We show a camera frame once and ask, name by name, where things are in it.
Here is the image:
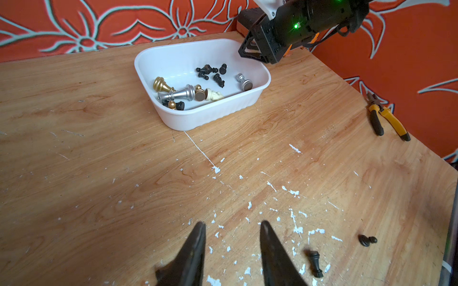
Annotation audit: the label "white plastic storage box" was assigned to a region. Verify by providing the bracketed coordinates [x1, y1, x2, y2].
[134, 38, 271, 131]

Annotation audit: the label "black pawn bottom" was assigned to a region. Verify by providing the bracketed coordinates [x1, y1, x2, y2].
[358, 234, 378, 247]

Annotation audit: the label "black chess king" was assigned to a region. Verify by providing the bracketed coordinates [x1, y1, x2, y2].
[196, 64, 219, 81]

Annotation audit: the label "black pawn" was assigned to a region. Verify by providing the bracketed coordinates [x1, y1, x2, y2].
[308, 250, 323, 278]
[358, 234, 378, 247]

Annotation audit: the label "gold pawn chess piece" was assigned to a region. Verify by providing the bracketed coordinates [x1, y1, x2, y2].
[194, 85, 207, 102]

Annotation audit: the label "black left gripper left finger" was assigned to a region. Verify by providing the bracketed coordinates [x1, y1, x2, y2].
[156, 222, 206, 286]

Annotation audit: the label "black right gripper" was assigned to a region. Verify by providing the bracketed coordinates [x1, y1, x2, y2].
[250, 0, 369, 64]

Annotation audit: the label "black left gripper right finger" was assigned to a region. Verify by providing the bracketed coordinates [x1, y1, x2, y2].
[260, 220, 307, 286]

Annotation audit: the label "yellow handled pliers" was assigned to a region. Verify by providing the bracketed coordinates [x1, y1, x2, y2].
[366, 92, 411, 142]

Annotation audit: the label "silver chess piece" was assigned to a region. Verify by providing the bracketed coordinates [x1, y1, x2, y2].
[235, 73, 253, 92]
[157, 84, 195, 102]

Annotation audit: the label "cream chess piece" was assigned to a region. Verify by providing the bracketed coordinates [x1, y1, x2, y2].
[205, 88, 224, 101]

